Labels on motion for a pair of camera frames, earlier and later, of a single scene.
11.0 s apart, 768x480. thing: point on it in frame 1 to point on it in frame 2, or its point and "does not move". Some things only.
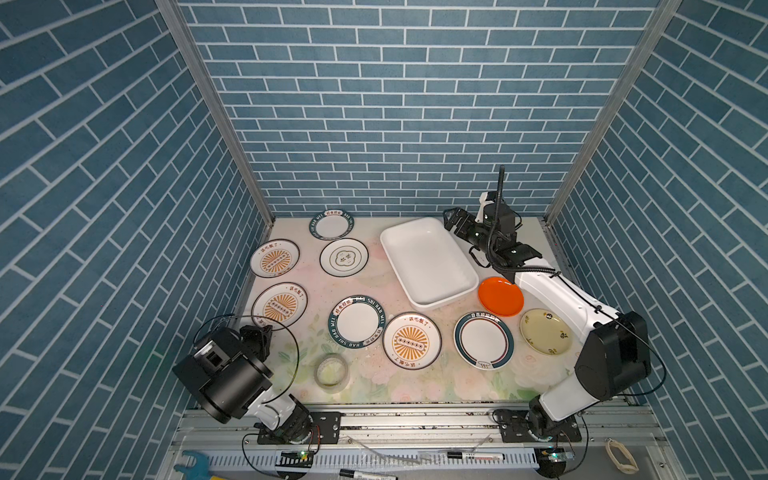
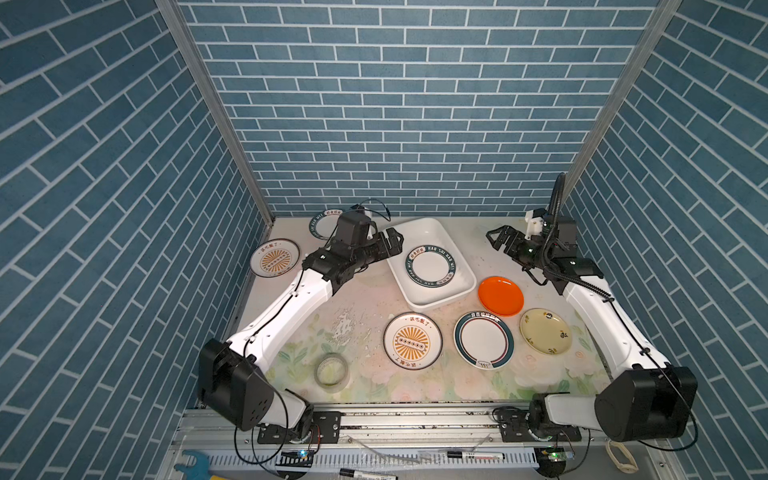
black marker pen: x=365 y=475 does not move
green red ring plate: x=483 y=340 does not move
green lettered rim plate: x=356 y=321 to x=430 y=266
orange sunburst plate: x=412 y=340 does not move
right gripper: x=460 y=213 to x=512 y=248
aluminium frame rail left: x=180 y=26 does not move
